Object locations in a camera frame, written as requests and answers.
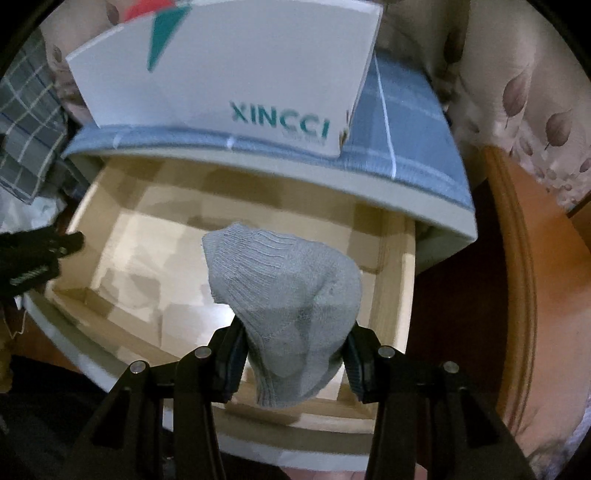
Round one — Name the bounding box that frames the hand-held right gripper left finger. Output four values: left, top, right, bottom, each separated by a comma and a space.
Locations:
74, 318, 250, 480

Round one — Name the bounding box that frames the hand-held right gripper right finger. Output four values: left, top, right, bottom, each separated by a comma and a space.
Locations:
344, 322, 537, 480

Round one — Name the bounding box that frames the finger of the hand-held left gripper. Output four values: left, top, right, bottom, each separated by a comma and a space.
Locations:
43, 230, 87, 256

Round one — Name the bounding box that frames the grey ribbed sock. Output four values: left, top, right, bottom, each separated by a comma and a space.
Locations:
201, 222, 364, 411

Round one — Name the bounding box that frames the wooden drawer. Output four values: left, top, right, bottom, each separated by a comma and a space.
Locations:
22, 158, 419, 472

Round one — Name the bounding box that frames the grey plaid cloth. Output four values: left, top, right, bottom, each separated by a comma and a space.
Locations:
0, 27, 94, 205

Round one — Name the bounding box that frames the grey nightstand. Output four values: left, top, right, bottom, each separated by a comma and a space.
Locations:
68, 151, 479, 278

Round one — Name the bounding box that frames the blue checked cloth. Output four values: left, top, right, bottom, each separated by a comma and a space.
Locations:
61, 50, 477, 216

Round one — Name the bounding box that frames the white shoe box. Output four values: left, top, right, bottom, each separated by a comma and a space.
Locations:
65, 0, 385, 161

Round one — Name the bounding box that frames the beige leaf-print curtain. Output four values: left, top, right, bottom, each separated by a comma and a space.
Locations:
37, 0, 591, 214

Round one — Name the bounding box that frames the wooden bed frame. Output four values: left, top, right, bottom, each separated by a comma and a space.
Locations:
479, 144, 591, 445

